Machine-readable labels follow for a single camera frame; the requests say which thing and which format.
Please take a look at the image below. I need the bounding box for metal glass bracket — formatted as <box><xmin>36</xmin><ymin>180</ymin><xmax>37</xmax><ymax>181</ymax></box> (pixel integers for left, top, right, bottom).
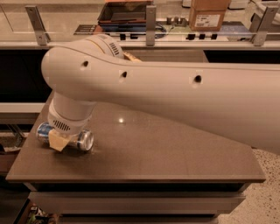
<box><xmin>249</xmin><ymin>6</ymin><xmax>278</xmax><ymax>46</ymax></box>
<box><xmin>25</xmin><ymin>5</ymin><xmax>50</xmax><ymax>46</ymax></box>
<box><xmin>146</xmin><ymin>5</ymin><xmax>157</xmax><ymax>46</ymax></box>

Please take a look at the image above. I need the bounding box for dark open tray box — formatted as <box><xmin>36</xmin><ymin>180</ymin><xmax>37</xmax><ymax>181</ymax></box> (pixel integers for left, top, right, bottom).
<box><xmin>98</xmin><ymin>0</ymin><xmax>153</xmax><ymax>24</ymax></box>

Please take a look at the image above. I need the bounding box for middle metal glass bracket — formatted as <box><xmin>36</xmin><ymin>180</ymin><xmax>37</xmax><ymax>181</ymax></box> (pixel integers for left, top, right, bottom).
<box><xmin>146</xmin><ymin>5</ymin><xmax>157</xmax><ymax>46</ymax></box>

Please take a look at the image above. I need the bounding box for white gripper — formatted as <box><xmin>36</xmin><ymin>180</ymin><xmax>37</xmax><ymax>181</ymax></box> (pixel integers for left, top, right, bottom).
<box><xmin>47</xmin><ymin>100</ymin><xmax>92</xmax><ymax>152</ymax></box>

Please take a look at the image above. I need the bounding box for brown yellow chip bag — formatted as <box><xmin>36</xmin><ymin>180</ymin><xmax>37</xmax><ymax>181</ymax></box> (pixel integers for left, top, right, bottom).
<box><xmin>123</xmin><ymin>52</ymin><xmax>140</xmax><ymax>62</ymax></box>

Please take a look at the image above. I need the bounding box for silver blue redbull can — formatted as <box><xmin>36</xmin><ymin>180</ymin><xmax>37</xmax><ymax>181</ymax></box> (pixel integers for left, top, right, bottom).
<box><xmin>36</xmin><ymin>122</ymin><xmax>94</xmax><ymax>151</ymax></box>

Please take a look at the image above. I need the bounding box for cardboard box with label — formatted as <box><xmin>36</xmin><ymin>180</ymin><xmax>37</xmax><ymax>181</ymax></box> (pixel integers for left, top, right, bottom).
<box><xmin>189</xmin><ymin>0</ymin><xmax>230</xmax><ymax>32</ymax></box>

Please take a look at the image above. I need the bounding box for brown table with drawers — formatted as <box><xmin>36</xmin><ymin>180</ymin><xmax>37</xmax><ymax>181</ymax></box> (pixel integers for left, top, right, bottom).
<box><xmin>7</xmin><ymin>103</ymin><xmax>265</xmax><ymax>223</ymax></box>

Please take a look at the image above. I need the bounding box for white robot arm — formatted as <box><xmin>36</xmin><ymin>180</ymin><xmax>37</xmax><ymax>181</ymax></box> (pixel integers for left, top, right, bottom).
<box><xmin>41</xmin><ymin>34</ymin><xmax>280</xmax><ymax>153</ymax></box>

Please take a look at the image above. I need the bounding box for left metal glass bracket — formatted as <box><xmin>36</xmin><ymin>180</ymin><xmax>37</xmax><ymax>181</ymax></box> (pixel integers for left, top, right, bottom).
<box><xmin>25</xmin><ymin>5</ymin><xmax>50</xmax><ymax>46</ymax></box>

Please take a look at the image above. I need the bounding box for right metal glass bracket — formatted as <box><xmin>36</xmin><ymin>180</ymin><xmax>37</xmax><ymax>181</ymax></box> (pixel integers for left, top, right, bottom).
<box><xmin>249</xmin><ymin>6</ymin><xmax>278</xmax><ymax>46</ymax></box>

